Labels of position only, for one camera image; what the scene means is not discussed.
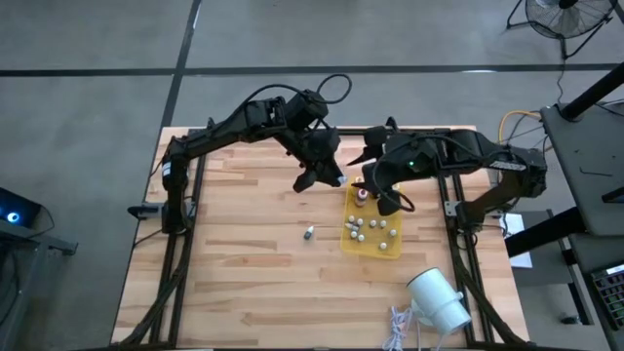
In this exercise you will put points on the white paper sheet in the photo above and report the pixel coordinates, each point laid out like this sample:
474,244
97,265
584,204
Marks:
517,226

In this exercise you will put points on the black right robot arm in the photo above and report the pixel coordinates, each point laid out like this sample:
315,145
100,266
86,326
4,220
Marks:
468,151

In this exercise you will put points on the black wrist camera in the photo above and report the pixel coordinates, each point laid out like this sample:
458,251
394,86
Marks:
378,136
322,144

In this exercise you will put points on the grey side table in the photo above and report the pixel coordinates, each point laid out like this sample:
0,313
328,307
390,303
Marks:
585,161

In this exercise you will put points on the black equipment cart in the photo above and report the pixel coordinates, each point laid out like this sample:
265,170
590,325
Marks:
19,273

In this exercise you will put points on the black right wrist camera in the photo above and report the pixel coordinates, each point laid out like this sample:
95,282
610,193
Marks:
378,136

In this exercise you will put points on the black computer with blue light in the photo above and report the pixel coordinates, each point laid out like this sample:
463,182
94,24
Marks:
14,214

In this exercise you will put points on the small dark green dye bottle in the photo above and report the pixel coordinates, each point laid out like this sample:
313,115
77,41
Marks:
383,245

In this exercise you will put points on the small red dye bottle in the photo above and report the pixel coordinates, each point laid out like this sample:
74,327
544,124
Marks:
383,223

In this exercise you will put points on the large yellow dye bottle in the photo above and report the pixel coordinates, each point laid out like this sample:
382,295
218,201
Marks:
359,181

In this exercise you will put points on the black floor fan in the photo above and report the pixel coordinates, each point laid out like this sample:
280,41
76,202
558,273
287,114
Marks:
570,19

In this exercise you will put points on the small vials group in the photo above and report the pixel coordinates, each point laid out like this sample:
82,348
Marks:
308,233

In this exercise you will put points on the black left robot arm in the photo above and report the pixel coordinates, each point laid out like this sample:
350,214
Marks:
219,131

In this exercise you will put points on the silver corner bracket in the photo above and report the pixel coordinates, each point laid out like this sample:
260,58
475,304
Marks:
451,208

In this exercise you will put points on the black parts tray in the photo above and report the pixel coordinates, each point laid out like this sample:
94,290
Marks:
612,292

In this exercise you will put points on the large red dye bottle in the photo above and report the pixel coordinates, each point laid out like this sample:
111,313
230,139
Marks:
361,196

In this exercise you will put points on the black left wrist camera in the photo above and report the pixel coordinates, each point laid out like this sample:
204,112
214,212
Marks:
322,144

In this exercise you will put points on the black stand leg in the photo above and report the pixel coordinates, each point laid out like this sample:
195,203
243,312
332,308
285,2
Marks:
541,234

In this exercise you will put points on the black frame side rail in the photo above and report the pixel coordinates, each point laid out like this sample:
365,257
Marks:
454,253
170,253
470,253
186,253

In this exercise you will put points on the black slanted post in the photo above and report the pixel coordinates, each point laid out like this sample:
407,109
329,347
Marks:
592,92

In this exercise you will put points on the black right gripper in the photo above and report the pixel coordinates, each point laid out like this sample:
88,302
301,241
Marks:
404,166

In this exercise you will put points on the black table edge rail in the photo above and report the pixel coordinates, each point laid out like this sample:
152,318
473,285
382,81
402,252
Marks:
244,131

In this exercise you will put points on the white cylindrical lamp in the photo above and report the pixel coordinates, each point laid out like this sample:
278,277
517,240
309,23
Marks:
436,300

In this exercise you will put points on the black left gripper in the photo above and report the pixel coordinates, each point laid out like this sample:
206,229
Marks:
307,178

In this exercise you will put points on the yellow translucent plastic bin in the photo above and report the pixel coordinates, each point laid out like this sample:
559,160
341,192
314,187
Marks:
365,249

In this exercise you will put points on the dropper bottles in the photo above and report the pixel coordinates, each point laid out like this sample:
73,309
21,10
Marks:
342,181
393,232

